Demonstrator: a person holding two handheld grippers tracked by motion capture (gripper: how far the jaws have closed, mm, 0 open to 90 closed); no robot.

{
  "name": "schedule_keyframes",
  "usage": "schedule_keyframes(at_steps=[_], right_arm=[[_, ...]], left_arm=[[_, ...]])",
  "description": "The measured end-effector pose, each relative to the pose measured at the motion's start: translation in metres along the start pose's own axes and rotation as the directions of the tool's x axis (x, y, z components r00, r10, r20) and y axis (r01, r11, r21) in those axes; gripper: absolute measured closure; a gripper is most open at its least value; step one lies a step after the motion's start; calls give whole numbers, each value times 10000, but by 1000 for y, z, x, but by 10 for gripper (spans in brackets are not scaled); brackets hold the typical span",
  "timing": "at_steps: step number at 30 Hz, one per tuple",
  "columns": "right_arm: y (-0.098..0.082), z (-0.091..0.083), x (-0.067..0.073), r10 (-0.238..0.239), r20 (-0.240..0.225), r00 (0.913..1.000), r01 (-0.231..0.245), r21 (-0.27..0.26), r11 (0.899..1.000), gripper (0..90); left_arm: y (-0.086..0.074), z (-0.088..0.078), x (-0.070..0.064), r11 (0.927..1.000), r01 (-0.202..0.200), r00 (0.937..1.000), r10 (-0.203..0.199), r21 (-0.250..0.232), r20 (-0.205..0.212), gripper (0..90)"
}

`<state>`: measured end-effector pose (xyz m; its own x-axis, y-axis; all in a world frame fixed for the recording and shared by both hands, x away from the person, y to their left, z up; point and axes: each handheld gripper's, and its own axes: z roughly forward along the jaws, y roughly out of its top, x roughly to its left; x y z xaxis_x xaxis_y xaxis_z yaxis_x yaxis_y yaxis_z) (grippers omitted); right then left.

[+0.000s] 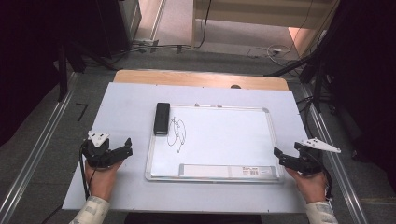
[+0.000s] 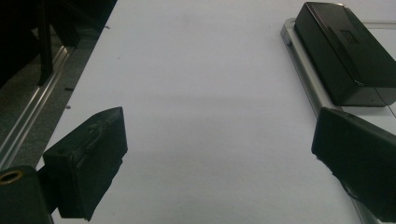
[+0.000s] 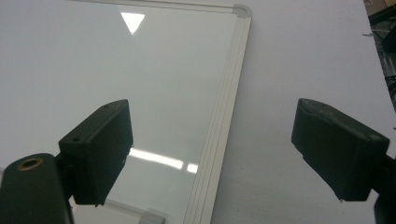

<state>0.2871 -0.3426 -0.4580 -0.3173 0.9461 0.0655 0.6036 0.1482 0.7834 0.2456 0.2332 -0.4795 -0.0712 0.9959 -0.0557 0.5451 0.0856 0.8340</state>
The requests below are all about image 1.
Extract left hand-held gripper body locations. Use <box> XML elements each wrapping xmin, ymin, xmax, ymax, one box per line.
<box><xmin>81</xmin><ymin>130</ymin><xmax>117</xmax><ymax>170</ymax></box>

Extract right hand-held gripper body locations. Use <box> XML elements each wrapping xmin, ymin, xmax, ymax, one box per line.
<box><xmin>291</xmin><ymin>137</ymin><xmax>342</xmax><ymax>177</ymax></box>

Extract black whiteboard eraser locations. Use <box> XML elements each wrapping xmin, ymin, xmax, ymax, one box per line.
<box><xmin>153</xmin><ymin>102</ymin><xmax>172</xmax><ymax>136</ymax></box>

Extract silver framed whiteboard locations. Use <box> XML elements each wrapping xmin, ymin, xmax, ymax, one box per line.
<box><xmin>144</xmin><ymin>104</ymin><xmax>285</xmax><ymax>184</ymax></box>

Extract person's right hand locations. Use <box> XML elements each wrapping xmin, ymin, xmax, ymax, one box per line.
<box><xmin>284</xmin><ymin>166</ymin><xmax>329</xmax><ymax>205</ymax></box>

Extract person's left hand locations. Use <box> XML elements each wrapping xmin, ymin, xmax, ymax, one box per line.
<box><xmin>84</xmin><ymin>159</ymin><xmax>124</xmax><ymax>203</ymax></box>

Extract white table cover sheet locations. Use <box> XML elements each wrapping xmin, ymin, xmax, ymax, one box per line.
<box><xmin>62</xmin><ymin>81</ymin><xmax>310</xmax><ymax>216</ymax></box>

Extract white label strip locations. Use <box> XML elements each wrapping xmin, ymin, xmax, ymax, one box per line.
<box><xmin>178</xmin><ymin>163</ymin><xmax>278</xmax><ymax>179</ymax></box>

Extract black metal stand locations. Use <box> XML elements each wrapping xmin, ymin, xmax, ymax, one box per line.
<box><xmin>264</xmin><ymin>46</ymin><xmax>331</xmax><ymax>114</ymax></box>
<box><xmin>57</xmin><ymin>41</ymin><xmax>70</xmax><ymax>103</ymax></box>

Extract wooden table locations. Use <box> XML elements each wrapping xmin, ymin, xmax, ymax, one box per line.
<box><xmin>113</xmin><ymin>69</ymin><xmax>290</xmax><ymax>92</ymax></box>

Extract dark cabinet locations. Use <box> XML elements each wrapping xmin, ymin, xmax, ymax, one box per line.
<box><xmin>62</xmin><ymin>0</ymin><xmax>143</xmax><ymax>60</ymax></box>

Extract light wooden furniture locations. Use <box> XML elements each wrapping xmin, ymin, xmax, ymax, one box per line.
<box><xmin>191</xmin><ymin>0</ymin><xmax>340</xmax><ymax>49</ymax></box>

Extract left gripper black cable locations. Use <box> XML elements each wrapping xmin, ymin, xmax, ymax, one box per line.
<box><xmin>78</xmin><ymin>140</ymin><xmax>92</xmax><ymax>201</ymax></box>

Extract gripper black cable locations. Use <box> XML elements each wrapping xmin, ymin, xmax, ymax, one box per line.
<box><xmin>78</xmin><ymin>140</ymin><xmax>92</xmax><ymax>201</ymax></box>
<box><xmin>311</xmin><ymin>151</ymin><xmax>334</xmax><ymax>201</ymax></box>

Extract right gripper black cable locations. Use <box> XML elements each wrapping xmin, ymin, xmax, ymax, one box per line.
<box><xmin>311</xmin><ymin>151</ymin><xmax>334</xmax><ymax>201</ymax></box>

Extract aluminium floor rail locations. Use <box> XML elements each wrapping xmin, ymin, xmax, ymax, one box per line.
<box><xmin>0</xmin><ymin>73</ymin><xmax>78</xmax><ymax>224</ymax></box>
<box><xmin>300</xmin><ymin>83</ymin><xmax>370</xmax><ymax>224</ymax></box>

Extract bundle of dark floor cables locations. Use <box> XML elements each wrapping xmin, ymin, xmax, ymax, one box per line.
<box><xmin>111</xmin><ymin>38</ymin><xmax>195</xmax><ymax>60</ymax></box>

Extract white floor cable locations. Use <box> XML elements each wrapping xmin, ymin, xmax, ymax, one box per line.
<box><xmin>247</xmin><ymin>44</ymin><xmax>292</xmax><ymax>61</ymax></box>

